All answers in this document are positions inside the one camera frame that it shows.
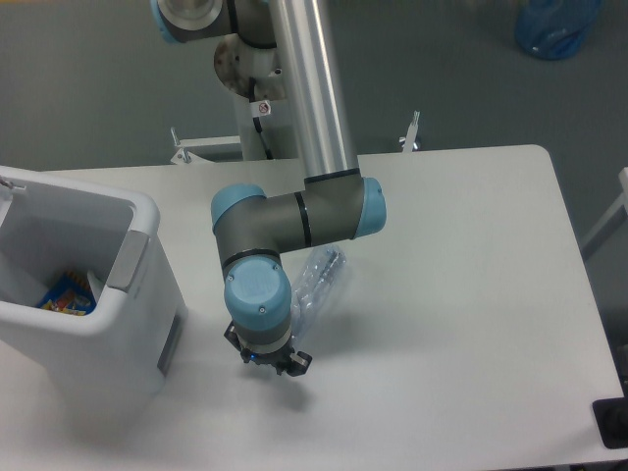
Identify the clear plastic bottle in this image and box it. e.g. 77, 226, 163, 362
290, 244, 347, 346

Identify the blue plastic bag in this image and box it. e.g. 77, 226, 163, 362
514, 0, 603, 61

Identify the white frame at right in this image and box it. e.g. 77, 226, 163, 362
580, 167, 627, 261

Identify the white trash can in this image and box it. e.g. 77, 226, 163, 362
1, 167, 186, 393

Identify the white pedestal foot frame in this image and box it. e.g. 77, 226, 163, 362
170, 110, 422, 165

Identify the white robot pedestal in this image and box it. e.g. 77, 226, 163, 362
214, 33, 298, 160

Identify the blue snack packet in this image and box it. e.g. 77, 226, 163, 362
35, 271, 96, 316

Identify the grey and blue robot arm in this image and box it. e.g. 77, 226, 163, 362
151, 1, 387, 377

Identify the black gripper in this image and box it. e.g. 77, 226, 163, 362
224, 322, 312, 377

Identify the black device at table edge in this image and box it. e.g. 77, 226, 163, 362
592, 397, 627, 449

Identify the black cable on pedestal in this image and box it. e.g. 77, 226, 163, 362
247, 77, 275, 161

